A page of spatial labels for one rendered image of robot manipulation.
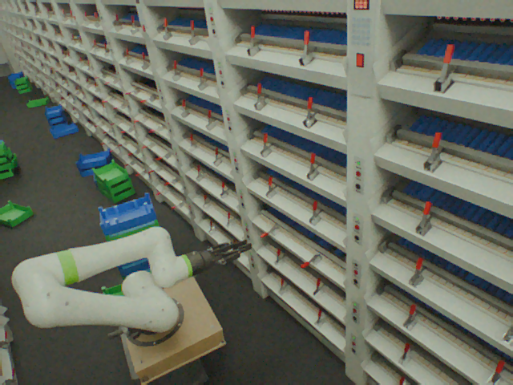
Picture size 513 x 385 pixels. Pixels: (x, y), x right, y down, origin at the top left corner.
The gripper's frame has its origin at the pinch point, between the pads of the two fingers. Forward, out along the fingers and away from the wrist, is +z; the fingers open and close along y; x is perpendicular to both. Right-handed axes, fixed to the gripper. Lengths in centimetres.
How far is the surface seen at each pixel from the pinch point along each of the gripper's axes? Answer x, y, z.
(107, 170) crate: -40, -217, 1
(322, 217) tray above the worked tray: 21.8, 27.9, 17.1
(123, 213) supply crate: -21, -95, -22
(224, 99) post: 57, -22, 5
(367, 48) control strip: 84, 51, 0
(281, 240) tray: 0.1, 5.4, 17.2
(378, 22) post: 89, 54, 0
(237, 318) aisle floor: -57, -16, 8
